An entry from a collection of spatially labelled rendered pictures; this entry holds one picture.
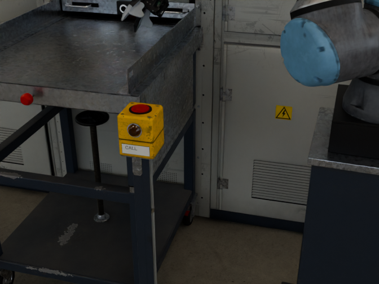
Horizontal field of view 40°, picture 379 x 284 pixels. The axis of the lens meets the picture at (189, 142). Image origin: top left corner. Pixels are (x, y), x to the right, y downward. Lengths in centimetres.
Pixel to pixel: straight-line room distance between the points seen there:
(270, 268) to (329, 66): 115
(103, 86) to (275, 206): 105
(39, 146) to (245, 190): 94
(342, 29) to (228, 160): 111
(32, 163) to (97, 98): 115
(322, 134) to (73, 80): 69
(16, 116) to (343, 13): 165
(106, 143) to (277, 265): 87
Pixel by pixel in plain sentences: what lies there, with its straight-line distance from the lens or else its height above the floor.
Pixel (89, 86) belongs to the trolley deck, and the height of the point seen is 85.
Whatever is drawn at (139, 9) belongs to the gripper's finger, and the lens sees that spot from 170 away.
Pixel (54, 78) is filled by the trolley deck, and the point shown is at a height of 85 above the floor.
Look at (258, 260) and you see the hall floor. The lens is 211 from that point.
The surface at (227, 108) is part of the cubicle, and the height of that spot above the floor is 54.
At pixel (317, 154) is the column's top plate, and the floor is 75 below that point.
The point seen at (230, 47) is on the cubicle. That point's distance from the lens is 193.
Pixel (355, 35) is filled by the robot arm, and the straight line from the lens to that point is 113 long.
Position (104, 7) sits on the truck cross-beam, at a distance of 210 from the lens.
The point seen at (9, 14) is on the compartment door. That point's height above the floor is 87.
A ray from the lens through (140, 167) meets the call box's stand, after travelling 118.
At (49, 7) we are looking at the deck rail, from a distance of 211.
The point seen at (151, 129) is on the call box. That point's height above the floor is 88.
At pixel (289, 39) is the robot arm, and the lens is 115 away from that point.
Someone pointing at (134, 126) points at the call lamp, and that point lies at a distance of 110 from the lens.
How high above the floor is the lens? 136
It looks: 28 degrees down
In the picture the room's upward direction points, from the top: straight up
